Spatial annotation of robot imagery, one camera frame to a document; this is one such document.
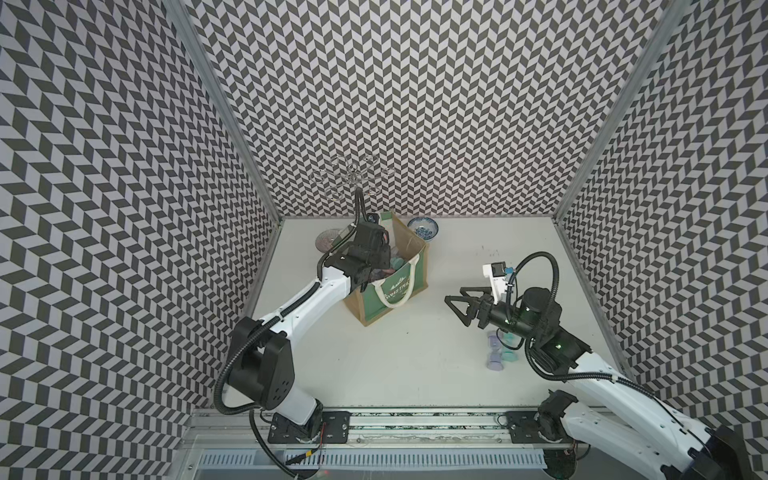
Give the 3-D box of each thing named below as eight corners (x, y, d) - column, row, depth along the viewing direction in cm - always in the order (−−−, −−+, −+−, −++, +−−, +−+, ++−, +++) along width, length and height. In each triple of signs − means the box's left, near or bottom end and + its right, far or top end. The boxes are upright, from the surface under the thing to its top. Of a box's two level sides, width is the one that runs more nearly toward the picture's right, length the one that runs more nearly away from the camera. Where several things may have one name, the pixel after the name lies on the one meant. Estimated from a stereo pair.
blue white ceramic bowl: (407, 240, 112) (408, 232, 109) (407, 224, 118) (407, 216, 114) (437, 240, 112) (438, 232, 109) (436, 224, 118) (437, 216, 114)
